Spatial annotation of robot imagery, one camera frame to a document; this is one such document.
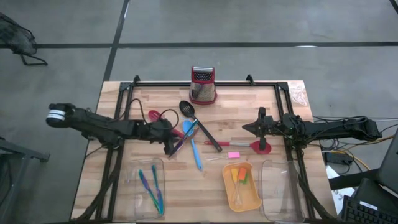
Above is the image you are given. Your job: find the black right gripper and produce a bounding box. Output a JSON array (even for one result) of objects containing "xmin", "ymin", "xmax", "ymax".
[{"xmin": 242, "ymin": 106, "xmax": 285, "ymax": 151}]

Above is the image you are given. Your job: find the yellow floor cable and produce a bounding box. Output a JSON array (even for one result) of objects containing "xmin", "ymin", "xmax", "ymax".
[{"xmin": 331, "ymin": 135, "xmax": 396, "ymax": 171}]

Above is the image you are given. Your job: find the black monitor stand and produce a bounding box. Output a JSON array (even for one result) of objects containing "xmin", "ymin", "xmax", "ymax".
[{"xmin": 328, "ymin": 169, "xmax": 382, "ymax": 191}]

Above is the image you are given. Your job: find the red and steel box grater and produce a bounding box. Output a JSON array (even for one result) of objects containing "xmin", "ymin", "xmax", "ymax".
[{"xmin": 188, "ymin": 65, "xmax": 218, "ymax": 105}]

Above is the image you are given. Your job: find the black power brick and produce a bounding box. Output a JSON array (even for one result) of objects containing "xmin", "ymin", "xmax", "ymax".
[{"xmin": 325, "ymin": 151, "xmax": 353, "ymax": 166}]

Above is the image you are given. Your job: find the red slotted spatula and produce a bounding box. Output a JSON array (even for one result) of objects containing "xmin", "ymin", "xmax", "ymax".
[{"xmin": 204, "ymin": 139, "xmax": 272, "ymax": 156}]

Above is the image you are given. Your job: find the dark computer monitor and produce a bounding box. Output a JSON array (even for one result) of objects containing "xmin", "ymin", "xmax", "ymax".
[{"xmin": 375, "ymin": 129, "xmax": 398, "ymax": 195}]

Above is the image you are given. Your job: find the white paper sheet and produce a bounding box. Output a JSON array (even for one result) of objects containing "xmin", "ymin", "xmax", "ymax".
[{"xmin": 325, "ymin": 173, "xmax": 357, "ymax": 215}]

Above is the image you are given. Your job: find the colourful utensils bundle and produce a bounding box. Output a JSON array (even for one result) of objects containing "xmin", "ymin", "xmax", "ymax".
[{"xmin": 137, "ymin": 169, "xmax": 163, "ymax": 216}]

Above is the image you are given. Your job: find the yellow spatula clear handle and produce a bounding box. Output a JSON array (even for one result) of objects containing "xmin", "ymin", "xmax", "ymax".
[{"xmin": 230, "ymin": 167, "xmax": 243, "ymax": 208}]

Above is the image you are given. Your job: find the black computer keyboard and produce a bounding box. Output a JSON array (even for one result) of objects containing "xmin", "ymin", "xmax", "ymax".
[{"xmin": 340, "ymin": 194, "xmax": 398, "ymax": 224}]

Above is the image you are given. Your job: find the clear crumpled plastic bag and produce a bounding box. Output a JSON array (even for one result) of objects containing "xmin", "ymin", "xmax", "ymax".
[{"xmin": 287, "ymin": 82, "xmax": 309, "ymax": 107}]

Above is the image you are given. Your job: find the red silicone slotted spoon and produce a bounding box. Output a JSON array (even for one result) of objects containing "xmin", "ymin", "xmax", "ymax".
[{"xmin": 147, "ymin": 110, "xmax": 186, "ymax": 139}]

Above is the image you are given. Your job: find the black mesh basket stand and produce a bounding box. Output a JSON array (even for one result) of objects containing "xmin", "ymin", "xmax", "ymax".
[{"xmin": 0, "ymin": 12, "xmax": 49, "ymax": 67}]

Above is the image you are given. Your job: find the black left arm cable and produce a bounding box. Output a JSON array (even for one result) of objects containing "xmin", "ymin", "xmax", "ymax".
[{"xmin": 119, "ymin": 98, "xmax": 180, "ymax": 133}]

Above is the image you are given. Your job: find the clear plastic bin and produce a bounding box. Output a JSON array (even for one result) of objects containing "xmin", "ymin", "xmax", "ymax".
[
  {"xmin": 126, "ymin": 157, "xmax": 167, "ymax": 220},
  {"xmin": 258, "ymin": 159, "xmax": 307, "ymax": 223}
]

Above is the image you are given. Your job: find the orange plastic bin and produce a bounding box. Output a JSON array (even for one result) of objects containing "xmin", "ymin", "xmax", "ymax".
[{"xmin": 221, "ymin": 161, "xmax": 263, "ymax": 213}]

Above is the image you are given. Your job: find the black slotted spoon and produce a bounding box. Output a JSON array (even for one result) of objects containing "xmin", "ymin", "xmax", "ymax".
[{"xmin": 178, "ymin": 100, "xmax": 223, "ymax": 153}]

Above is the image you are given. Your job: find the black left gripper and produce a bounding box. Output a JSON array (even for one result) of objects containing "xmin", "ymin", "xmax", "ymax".
[{"xmin": 146, "ymin": 119, "xmax": 177, "ymax": 156}]

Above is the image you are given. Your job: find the iridescent rainbow cutlery piece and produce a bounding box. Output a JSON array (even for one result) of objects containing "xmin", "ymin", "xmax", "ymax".
[
  {"xmin": 150, "ymin": 164, "xmax": 165, "ymax": 216},
  {"xmin": 169, "ymin": 119, "xmax": 199, "ymax": 158}
]

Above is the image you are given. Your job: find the blue silicone spoon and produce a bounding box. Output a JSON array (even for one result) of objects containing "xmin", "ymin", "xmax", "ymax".
[{"xmin": 182, "ymin": 119, "xmax": 204, "ymax": 172}]

